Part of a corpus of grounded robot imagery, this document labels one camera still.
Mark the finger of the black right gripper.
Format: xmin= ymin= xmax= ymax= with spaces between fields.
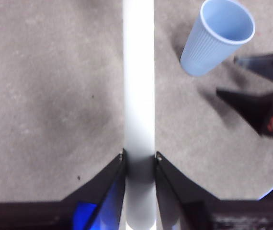
xmin=216 ymin=87 xmax=273 ymax=136
xmin=233 ymin=46 xmax=273 ymax=81

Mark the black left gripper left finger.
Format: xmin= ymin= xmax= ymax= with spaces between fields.
xmin=0 ymin=148 xmax=127 ymax=230

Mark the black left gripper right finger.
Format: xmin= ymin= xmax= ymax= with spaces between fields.
xmin=154 ymin=150 xmax=273 ymax=230

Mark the grey-handled cream sponge cup brush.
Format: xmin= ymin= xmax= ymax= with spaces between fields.
xmin=121 ymin=0 xmax=157 ymax=230

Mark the blue ribbed plastic cup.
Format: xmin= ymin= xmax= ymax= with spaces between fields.
xmin=179 ymin=0 xmax=256 ymax=77

